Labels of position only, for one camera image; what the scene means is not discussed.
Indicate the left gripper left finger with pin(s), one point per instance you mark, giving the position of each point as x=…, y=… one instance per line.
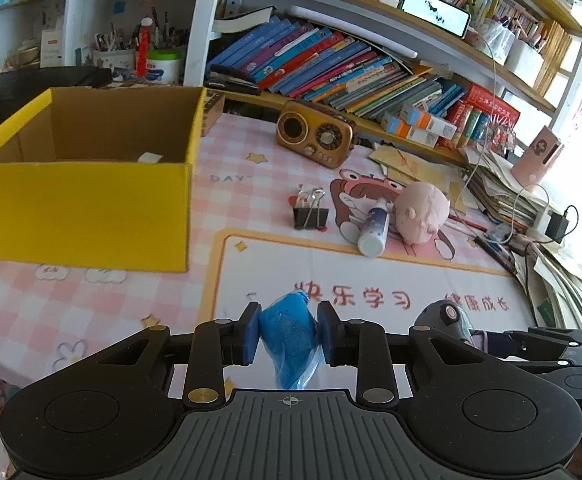
x=215, y=345

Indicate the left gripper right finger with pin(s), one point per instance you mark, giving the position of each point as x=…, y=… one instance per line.
x=363, y=345

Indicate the blue bag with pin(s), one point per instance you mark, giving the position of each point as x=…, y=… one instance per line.
x=290, y=335

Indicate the white blue spray bottle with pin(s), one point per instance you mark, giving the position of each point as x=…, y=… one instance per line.
x=373, y=236

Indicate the black binder clip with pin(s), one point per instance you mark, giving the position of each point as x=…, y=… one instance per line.
x=308, y=214

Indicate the pink plush pig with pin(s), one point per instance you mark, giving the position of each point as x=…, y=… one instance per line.
x=420, y=211

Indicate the stack of papers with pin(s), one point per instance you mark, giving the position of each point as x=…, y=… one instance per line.
x=550, y=273

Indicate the pink checked table mat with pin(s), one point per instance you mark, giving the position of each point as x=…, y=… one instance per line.
x=244, y=247

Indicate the black pen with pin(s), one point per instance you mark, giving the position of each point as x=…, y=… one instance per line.
x=497, y=253

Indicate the black power adapter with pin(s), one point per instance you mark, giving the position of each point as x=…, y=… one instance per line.
x=557, y=227

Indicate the red pencil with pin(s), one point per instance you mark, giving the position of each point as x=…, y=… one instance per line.
x=473, y=225

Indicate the brown paper notebooks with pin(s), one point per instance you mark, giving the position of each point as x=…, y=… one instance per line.
x=405, y=168

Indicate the pink speaker device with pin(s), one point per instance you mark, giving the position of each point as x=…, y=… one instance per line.
x=538, y=158

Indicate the yellow cardboard box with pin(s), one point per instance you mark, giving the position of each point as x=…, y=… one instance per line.
x=101, y=178

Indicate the brown retro radio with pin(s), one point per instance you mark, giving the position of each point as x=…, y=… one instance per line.
x=316, y=132

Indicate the lower orange medicine box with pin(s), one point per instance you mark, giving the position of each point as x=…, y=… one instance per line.
x=397, y=127

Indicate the orange white medicine box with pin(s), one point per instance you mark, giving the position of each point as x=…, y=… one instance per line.
x=421, y=119

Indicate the wooden chess box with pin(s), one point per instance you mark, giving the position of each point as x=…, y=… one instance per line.
x=213, y=108

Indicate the red thick dictionary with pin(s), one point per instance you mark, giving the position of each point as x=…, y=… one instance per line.
x=502, y=113

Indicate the green lid white jar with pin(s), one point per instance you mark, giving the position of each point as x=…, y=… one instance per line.
x=164, y=66

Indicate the row of leaning books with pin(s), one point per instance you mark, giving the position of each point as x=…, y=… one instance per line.
x=318, y=64

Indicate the red white bottle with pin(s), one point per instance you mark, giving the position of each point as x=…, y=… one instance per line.
x=143, y=47

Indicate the black keyboard piano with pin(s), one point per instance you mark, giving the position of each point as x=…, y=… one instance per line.
x=21, y=86

